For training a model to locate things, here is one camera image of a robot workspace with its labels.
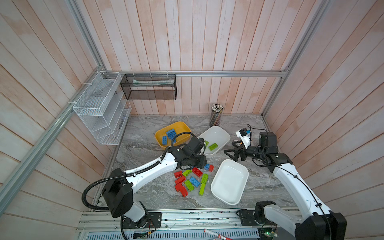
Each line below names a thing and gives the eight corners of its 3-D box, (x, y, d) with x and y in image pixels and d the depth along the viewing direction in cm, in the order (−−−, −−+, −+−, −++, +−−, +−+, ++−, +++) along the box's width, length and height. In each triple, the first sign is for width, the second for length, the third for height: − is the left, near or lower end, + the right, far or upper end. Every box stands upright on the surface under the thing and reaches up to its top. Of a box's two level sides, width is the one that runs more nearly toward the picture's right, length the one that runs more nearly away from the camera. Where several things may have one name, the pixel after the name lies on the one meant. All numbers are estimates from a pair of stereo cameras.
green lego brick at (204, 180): (199, 186, 86) (200, 185, 84) (203, 174, 91) (203, 172, 89) (205, 188, 85) (206, 187, 84) (208, 175, 90) (209, 174, 88)
